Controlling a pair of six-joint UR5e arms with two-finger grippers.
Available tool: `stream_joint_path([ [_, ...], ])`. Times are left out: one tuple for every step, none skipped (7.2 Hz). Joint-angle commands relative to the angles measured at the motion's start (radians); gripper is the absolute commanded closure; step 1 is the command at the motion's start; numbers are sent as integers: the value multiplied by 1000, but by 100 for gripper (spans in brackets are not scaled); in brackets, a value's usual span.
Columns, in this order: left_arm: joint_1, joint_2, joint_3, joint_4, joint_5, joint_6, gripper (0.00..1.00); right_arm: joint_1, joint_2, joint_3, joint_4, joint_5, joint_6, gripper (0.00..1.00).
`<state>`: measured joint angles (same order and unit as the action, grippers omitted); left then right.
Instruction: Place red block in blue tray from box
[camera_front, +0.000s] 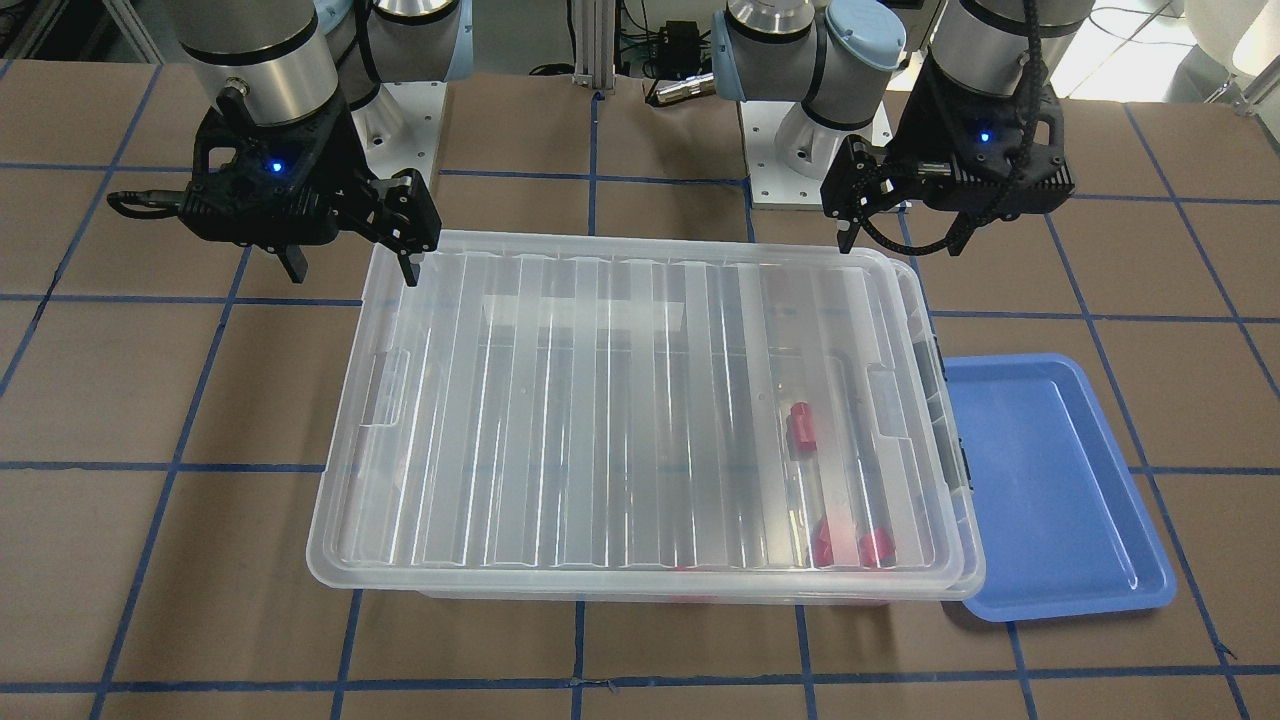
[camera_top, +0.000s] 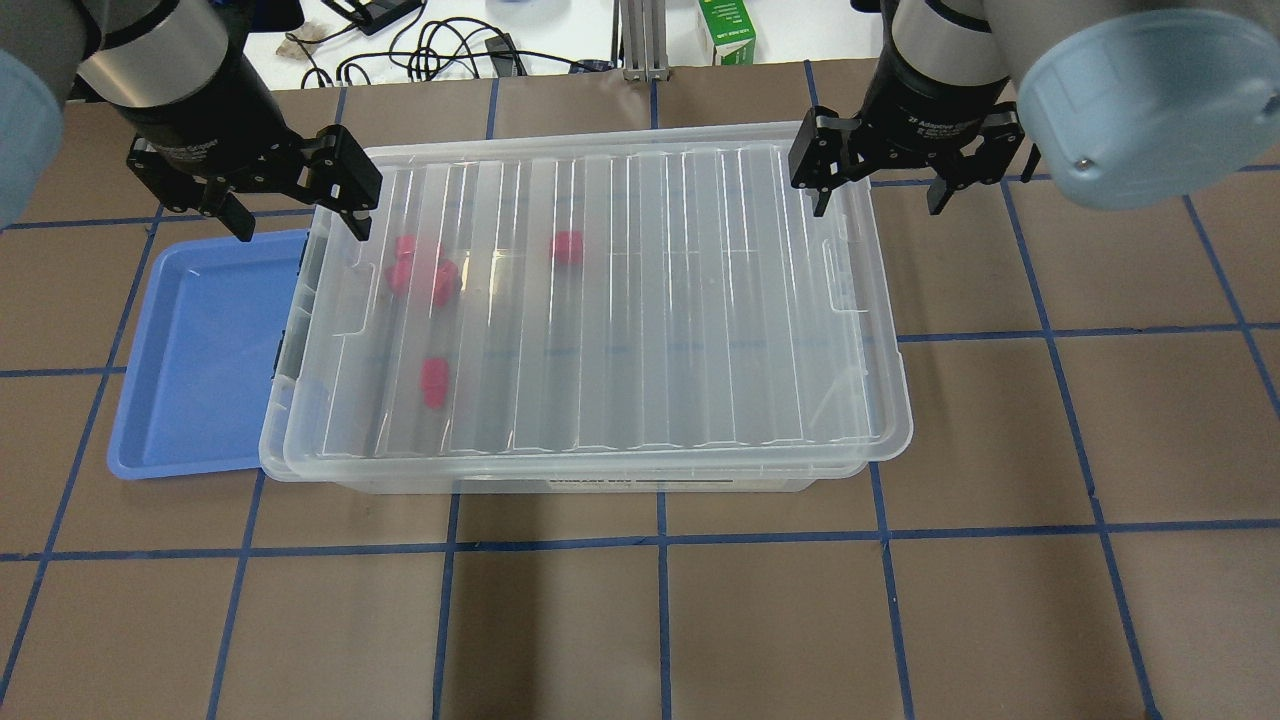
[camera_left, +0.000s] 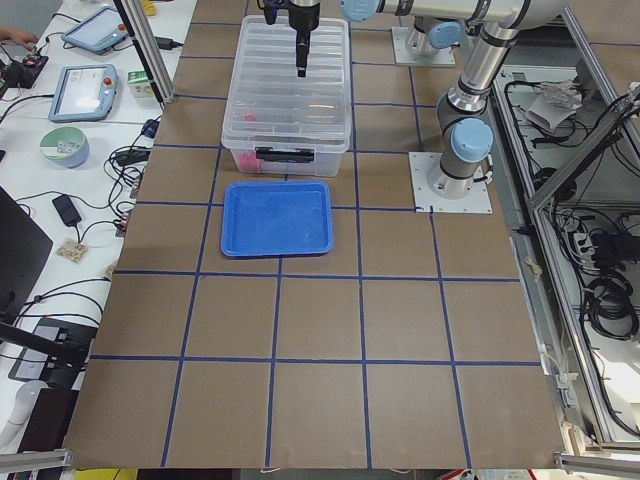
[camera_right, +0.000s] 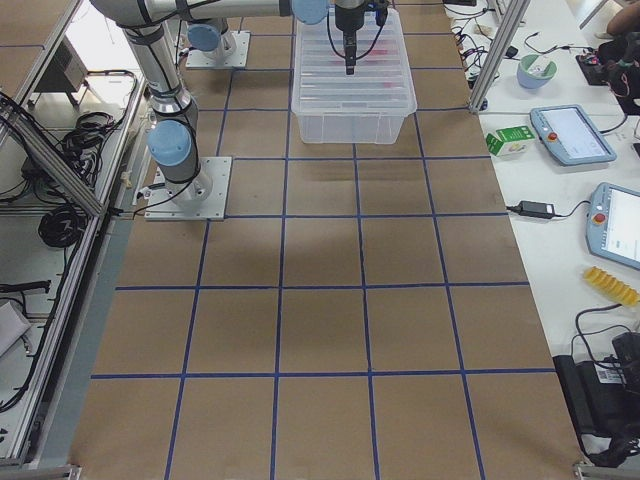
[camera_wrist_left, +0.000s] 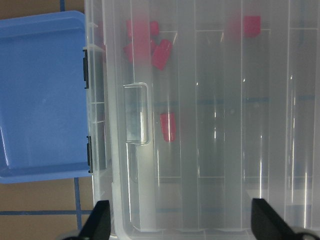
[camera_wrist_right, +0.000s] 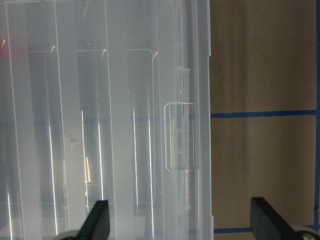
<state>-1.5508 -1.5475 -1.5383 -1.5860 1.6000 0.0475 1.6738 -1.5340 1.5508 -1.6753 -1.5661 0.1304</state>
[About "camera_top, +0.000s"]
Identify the red block upper left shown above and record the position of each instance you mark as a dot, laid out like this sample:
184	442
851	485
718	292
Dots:
405	249

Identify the red block lower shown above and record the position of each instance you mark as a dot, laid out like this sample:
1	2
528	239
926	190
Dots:
435	382

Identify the black power adapter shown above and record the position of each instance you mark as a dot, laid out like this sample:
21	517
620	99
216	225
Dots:
505	58

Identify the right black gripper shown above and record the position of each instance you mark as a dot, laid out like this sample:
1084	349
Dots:
925	102

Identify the aluminium frame post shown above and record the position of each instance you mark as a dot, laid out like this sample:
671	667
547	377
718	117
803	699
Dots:
640	40

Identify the red block beside it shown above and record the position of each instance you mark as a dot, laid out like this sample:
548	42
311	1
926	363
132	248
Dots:
435	284

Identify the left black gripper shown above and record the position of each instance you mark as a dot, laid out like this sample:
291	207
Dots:
205	110

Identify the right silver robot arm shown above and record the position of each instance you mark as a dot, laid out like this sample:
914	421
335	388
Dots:
1128	103

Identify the clear plastic storage box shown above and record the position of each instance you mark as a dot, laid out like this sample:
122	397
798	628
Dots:
762	368

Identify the red block centre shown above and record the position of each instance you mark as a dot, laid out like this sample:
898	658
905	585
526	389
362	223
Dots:
567	248

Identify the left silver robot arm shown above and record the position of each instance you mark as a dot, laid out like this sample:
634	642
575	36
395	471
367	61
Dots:
133	54

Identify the clear plastic box lid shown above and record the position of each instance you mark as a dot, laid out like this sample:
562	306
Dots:
621	190

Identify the green white carton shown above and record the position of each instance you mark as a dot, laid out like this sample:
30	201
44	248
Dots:
727	33

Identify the blue plastic tray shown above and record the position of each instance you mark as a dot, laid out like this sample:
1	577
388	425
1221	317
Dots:
198	380

